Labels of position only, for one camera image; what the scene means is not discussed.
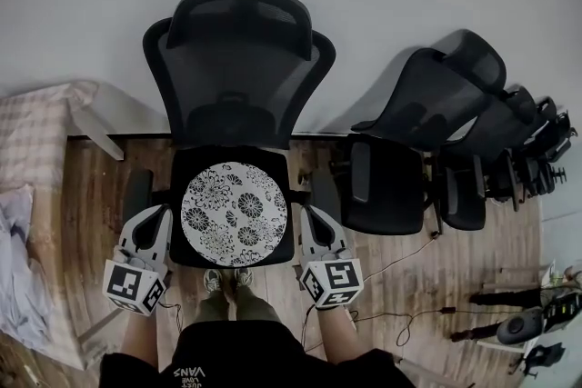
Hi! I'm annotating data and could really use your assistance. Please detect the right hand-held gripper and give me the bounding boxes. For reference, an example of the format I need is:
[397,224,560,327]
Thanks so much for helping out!
[297,204,365,311]

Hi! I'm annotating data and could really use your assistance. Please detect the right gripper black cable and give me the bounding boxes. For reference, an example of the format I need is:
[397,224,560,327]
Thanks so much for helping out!
[301,304,320,353]

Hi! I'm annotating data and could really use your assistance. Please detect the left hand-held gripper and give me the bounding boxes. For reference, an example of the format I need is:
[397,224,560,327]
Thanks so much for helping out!
[102,204,175,317]

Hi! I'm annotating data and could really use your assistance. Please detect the person's right forearm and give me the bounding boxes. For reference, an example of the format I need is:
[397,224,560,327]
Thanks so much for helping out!
[315,303,366,365]

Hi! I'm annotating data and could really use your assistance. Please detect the black mesh office chair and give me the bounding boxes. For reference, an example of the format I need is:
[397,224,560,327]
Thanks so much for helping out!
[436,85,538,233]
[493,95,572,214]
[123,0,342,268]
[339,28,508,237]

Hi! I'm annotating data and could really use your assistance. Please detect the person's black shirt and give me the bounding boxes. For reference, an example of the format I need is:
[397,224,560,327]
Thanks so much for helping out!
[98,319,416,388]

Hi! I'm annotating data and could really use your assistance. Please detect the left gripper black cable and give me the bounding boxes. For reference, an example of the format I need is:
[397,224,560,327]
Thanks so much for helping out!
[156,302,184,335]

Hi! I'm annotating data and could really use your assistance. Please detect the person's left forearm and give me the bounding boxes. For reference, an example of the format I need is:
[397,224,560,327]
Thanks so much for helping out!
[121,306,161,363]

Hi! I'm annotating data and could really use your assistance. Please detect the person's shoe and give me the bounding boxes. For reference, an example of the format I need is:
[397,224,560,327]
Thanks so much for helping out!
[203,268,225,293]
[233,267,254,290]

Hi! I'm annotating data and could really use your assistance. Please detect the checked cloth covered bed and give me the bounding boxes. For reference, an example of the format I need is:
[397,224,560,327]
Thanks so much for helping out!
[0,80,99,372]

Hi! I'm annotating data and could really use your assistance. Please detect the round black-white floral cushion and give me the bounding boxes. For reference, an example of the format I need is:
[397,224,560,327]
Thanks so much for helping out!
[180,160,289,268]

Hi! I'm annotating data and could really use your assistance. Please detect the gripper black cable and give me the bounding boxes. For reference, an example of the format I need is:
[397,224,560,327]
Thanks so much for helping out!
[301,304,320,353]
[156,302,184,335]

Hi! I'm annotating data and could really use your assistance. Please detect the person's right shoe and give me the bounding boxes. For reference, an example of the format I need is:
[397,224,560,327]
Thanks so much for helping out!
[233,267,254,290]

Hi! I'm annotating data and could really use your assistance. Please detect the thin black floor cable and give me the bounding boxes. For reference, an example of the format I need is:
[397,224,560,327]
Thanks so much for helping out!
[349,235,458,349]

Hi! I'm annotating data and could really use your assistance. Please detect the person's left shoe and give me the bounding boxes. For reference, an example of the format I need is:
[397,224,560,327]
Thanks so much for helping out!
[203,268,225,293]

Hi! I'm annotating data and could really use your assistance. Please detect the white table leg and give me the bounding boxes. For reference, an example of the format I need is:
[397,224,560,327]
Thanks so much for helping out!
[67,81,126,162]

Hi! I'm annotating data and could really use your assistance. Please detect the crumpled pale blue cloth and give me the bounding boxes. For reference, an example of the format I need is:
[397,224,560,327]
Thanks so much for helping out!
[0,184,52,353]

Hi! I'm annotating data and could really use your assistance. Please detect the round black device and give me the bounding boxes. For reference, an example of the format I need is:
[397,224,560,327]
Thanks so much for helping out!
[496,307,546,345]

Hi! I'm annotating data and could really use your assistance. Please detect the long black bar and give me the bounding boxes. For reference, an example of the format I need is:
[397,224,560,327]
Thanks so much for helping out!
[468,287,545,306]

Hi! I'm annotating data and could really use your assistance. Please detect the person's olive trousers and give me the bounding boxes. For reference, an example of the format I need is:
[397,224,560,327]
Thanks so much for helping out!
[195,281,284,324]

